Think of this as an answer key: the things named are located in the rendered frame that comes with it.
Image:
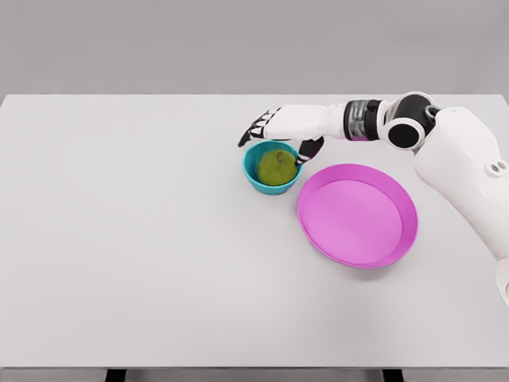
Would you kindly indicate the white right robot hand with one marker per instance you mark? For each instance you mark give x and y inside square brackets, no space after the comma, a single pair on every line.
[290,121]

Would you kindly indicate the green apple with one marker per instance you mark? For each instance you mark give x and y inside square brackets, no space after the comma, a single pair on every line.
[277,167]

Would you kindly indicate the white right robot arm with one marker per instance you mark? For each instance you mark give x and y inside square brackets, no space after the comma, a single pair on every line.
[457,147]

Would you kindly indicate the blue bowl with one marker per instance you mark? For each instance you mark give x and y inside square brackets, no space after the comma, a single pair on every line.
[270,187]

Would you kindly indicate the pink plate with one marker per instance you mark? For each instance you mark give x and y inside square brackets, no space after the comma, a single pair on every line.
[358,217]

